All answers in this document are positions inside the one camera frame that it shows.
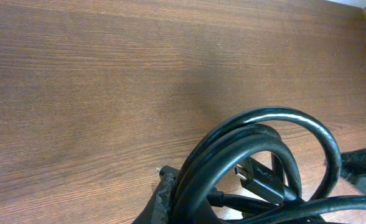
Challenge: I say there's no black USB cable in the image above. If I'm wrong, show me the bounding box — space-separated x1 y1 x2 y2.
170 123 303 224
206 157 299 215
170 106 366 224

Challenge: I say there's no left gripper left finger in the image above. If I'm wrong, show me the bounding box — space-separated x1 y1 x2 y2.
133 166 183 224

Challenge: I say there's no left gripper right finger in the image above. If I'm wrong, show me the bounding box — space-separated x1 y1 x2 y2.
340 148 366 195

